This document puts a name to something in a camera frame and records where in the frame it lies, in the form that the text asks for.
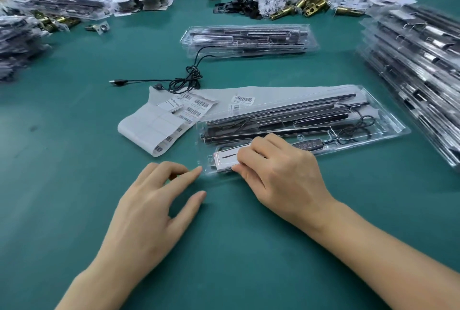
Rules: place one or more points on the person's left middle finger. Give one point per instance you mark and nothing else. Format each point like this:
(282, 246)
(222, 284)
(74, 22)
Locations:
(172, 166)

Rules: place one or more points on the person's right hand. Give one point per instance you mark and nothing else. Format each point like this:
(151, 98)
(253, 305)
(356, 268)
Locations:
(291, 184)

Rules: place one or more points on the white label backing sheet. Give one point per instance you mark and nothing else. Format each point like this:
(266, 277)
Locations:
(143, 126)

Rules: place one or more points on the person's right thumb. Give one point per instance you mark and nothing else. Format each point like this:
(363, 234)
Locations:
(248, 178)

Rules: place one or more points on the black light bar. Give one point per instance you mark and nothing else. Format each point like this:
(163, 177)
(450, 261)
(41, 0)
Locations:
(273, 119)

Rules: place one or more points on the person's right middle finger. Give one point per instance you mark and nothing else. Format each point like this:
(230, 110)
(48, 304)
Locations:
(266, 141)

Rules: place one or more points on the person's right forearm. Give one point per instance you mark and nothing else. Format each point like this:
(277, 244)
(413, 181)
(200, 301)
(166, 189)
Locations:
(388, 263)

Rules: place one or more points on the brass tube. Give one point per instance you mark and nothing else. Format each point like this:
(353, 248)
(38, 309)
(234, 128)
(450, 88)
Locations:
(348, 12)

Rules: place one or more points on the large stack of clear packs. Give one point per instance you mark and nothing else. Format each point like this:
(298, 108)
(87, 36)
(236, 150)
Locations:
(417, 69)

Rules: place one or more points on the silver metal clamp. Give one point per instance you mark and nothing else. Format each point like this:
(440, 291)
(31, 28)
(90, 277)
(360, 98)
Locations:
(97, 27)

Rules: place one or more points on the person's left hand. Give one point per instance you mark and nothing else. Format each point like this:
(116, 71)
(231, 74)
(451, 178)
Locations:
(140, 220)

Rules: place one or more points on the clear plastic blister pack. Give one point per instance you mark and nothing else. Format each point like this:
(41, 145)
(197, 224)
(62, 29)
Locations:
(373, 123)

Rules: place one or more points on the pile of black clips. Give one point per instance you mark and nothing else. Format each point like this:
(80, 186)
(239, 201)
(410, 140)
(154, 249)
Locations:
(239, 7)

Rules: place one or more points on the blurred stack of packs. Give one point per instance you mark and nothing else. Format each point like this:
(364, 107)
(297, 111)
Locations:
(19, 47)

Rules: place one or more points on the person's left forearm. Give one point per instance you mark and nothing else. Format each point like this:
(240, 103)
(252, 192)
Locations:
(97, 293)

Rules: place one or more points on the person's left thumb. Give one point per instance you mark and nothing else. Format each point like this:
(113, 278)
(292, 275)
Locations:
(190, 207)

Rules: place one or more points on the flat pile of clear packs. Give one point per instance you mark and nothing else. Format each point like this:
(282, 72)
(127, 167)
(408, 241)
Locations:
(61, 4)

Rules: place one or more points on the long thin black rod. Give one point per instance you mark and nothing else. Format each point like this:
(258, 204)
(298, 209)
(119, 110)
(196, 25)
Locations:
(287, 106)

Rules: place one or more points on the white metal plate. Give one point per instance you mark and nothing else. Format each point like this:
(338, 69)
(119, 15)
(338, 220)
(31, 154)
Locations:
(224, 159)

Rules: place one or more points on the pile of brass tubes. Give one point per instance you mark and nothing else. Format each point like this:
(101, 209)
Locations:
(305, 6)

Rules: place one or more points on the heap of brass fittings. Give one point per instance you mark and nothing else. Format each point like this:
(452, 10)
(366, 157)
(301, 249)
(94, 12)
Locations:
(57, 22)

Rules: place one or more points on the black inline controller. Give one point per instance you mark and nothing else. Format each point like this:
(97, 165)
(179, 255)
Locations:
(309, 145)

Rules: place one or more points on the small stack of clear packs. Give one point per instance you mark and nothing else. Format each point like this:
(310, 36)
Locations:
(248, 42)

